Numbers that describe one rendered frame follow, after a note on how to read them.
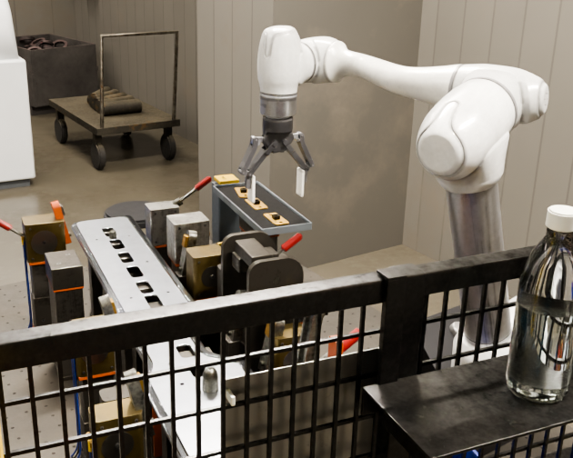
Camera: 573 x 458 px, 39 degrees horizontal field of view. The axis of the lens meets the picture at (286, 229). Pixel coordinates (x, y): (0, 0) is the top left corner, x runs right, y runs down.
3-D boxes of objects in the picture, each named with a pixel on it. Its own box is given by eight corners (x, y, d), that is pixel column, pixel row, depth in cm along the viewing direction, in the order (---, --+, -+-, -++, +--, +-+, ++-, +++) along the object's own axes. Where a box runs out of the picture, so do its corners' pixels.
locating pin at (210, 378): (200, 393, 164) (199, 364, 162) (215, 390, 165) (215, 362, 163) (205, 401, 161) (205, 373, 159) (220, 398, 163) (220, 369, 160)
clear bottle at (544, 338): (491, 379, 87) (516, 203, 80) (539, 367, 90) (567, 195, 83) (531, 411, 82) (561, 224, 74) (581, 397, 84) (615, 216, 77)
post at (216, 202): (210, 313, 259) (209, 181, 243) (233, 309, 262) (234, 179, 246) (218, 323, 252) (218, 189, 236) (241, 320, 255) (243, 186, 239)
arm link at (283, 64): (283, 98, 190) (316, 90, 199) (285, 30, 184) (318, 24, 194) (247, 91, 196) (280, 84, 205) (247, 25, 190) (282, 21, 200)
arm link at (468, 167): (546, 390, 187) (507, 455, 173) (480, 373, 197) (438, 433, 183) (523, 74, 150) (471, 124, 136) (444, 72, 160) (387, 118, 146)
